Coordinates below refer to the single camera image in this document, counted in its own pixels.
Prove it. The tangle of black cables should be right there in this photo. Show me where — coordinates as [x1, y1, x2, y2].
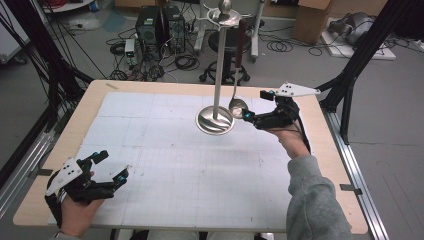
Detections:
[106, 26, 201, 83]

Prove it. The black computer tower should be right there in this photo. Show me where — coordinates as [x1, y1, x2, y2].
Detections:
[162, 4, 186, 54]
[134, 5, 164, 51]

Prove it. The white grid mat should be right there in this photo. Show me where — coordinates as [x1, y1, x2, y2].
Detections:
[48, 91, 303, 231]

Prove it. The person's right hand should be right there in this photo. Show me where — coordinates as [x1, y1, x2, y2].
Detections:
[266, 119, 311, 160]

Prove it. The tall cardboard box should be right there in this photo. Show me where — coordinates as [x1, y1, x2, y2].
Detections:
[294, 0, 389, 45]

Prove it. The person's left hand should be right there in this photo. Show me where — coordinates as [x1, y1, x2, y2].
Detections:
[59, 171, 106, 238]

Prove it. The metal ladle with brown handle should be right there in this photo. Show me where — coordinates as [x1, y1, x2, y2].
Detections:
[228, 18, 249, 120]

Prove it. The white metal leg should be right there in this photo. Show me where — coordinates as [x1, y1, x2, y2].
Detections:
[249, 0, 265, 63]
[194, 0, 208, 53]

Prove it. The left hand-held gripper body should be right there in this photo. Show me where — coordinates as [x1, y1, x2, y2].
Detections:
[44, 153, 116, 204]

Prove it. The black frame post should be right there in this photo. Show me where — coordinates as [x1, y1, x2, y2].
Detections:
[316, 0, 418, 146]
[0, 0, 94, 134]

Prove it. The metal utensil stand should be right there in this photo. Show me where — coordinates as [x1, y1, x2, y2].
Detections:
[194, 0, 252, 136]

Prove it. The grey bag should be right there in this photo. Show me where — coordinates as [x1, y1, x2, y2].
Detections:
[328, 12, 378, 46]

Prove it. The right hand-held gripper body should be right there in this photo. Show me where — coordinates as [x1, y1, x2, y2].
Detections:
[254, 82, 322, 131]

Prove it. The black round stool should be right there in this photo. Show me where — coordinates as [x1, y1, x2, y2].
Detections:
[199, 29, 252, 86]

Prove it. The small power supply box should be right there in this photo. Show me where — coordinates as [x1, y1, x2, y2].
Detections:
[124, 38, 138, 66]

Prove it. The aluminium rail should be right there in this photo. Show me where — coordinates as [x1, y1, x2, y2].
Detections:
[321, 106, 391, 240]
[0, 131, 56, 218]

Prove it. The white floor board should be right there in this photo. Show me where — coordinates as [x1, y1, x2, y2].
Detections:
[321, 33, 398, 62]

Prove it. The black gripper strap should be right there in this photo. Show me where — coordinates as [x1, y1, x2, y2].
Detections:
[44, 194, 64, 229]
[296, 113, 312, 155]

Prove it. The round white table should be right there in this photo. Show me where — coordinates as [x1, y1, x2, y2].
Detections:
[41, 0, 96, 14]

